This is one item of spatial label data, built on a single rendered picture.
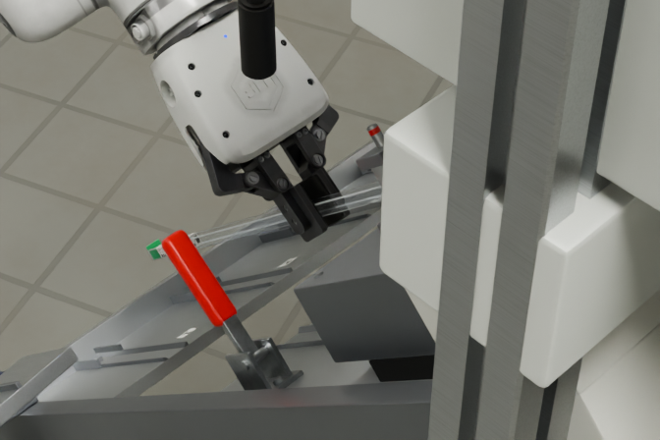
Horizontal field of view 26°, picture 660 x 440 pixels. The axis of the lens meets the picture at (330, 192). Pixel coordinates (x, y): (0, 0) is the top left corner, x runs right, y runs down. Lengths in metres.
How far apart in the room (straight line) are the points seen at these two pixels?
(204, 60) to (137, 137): 1.54
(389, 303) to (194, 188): 1.77
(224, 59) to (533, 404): 0.55
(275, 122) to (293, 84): 0.03
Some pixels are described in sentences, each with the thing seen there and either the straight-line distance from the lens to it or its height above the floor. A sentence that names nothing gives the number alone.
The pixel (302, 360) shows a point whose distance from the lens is 0.87.
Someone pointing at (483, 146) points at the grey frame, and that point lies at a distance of 0.44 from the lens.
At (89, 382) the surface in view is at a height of 0.78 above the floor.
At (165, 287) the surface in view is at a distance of 1.31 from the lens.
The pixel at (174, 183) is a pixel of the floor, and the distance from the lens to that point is 2.47.
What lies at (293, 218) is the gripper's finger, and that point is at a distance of 1.04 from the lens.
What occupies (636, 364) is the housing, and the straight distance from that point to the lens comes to 0.61.
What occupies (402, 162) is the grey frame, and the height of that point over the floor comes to 1.37.
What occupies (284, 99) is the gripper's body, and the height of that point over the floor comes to 1.03.
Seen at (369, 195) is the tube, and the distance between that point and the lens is 0.97.
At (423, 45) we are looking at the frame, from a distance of 0.48.
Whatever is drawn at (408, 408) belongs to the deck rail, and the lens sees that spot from 0.66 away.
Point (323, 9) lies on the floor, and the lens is 2.83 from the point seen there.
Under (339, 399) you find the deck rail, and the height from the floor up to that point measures 1.13.
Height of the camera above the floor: 1.70
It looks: 44 degrees down
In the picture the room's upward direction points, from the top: straight up
